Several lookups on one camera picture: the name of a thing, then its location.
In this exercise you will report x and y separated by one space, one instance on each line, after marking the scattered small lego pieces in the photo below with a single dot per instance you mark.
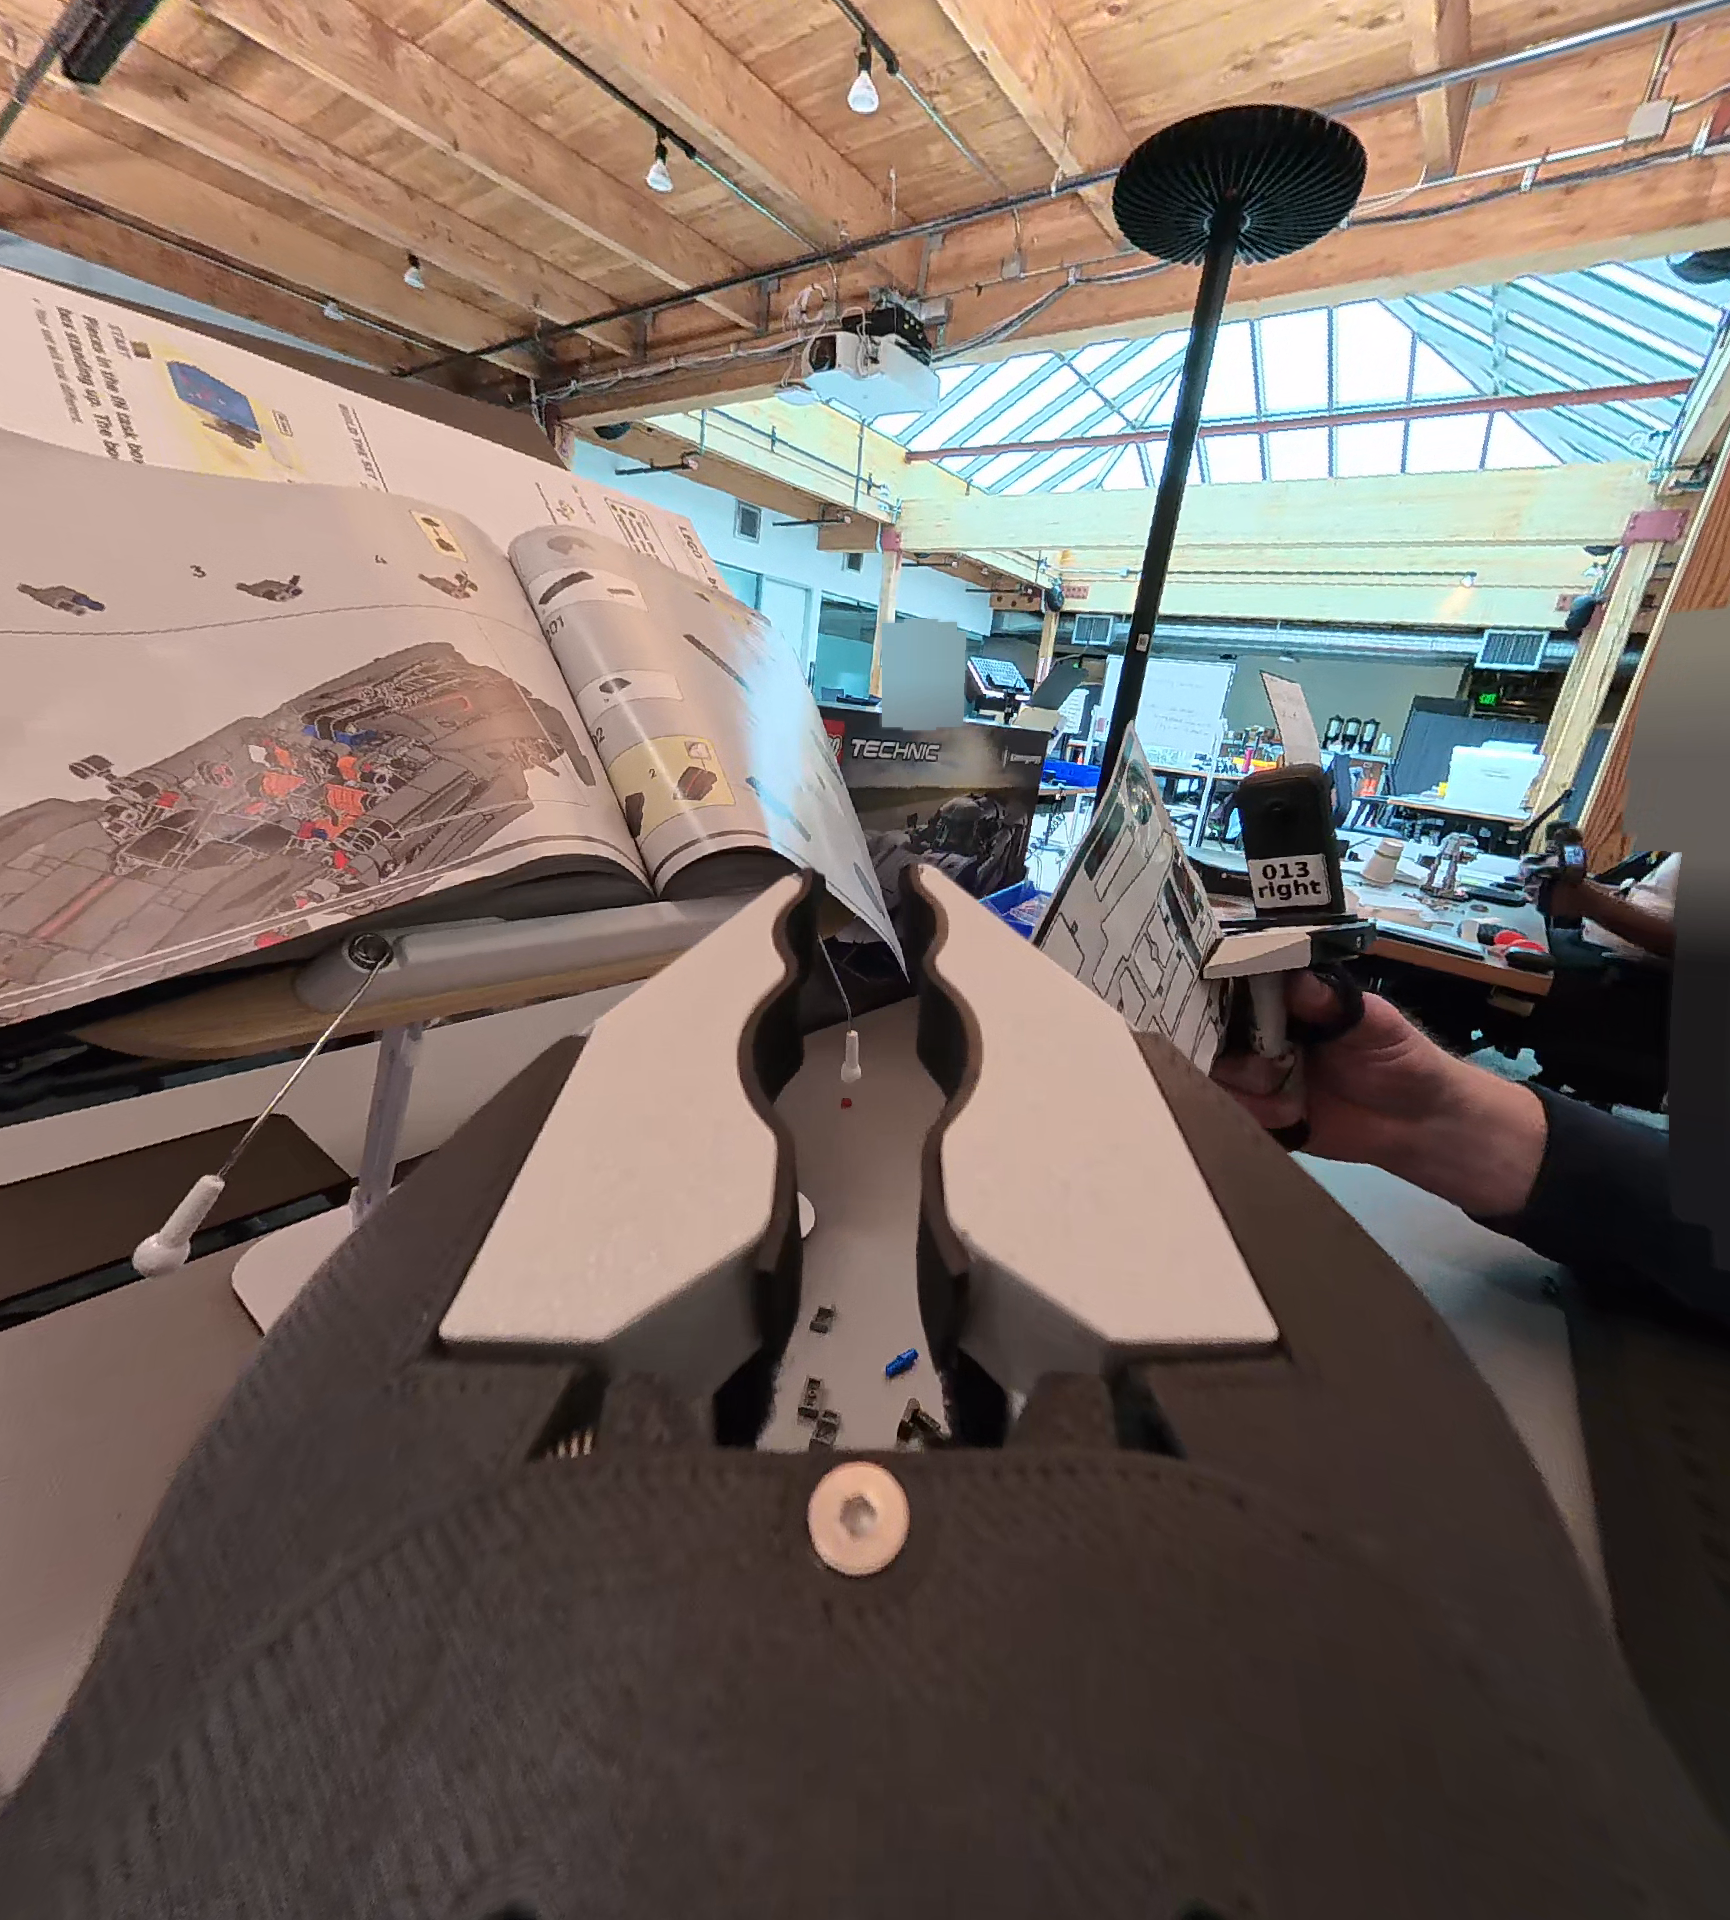
899 1362

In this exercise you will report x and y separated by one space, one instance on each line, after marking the black pole floor lamp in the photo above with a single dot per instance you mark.
1241 181

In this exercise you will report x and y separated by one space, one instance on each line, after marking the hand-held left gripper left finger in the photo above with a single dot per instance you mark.
624 1170

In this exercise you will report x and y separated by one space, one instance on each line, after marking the person's dark shirt torso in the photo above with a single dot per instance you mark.
1704 1575

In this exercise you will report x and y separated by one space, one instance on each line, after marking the cluttered work table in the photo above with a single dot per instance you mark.
1404 914

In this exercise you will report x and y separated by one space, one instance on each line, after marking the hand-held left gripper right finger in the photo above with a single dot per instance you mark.
1090 1184

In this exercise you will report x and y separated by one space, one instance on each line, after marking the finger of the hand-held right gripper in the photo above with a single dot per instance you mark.
1254 957

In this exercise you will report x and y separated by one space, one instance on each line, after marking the white ceiling projector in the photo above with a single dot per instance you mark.
864 369

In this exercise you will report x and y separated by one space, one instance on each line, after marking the blue plastic bin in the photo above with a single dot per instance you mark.
1019 902

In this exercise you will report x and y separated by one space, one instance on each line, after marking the white book stand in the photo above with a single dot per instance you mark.
504 942

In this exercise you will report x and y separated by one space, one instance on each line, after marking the studio light panel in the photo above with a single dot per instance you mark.
1001 679

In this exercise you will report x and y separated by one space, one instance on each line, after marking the person's right hand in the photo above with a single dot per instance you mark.
1421 1110

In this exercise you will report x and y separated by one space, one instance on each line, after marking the white whiteboard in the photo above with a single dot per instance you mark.
1180 704

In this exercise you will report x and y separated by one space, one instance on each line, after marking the person's right forearm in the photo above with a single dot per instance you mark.
1600 1184

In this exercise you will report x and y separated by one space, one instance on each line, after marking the open lego instruction book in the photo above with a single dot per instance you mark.
280 674

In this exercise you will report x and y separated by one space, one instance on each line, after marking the white sticker sheet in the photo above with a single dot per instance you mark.
1135 900

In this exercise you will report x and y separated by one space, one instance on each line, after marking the dark lego set box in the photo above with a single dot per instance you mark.
940 780

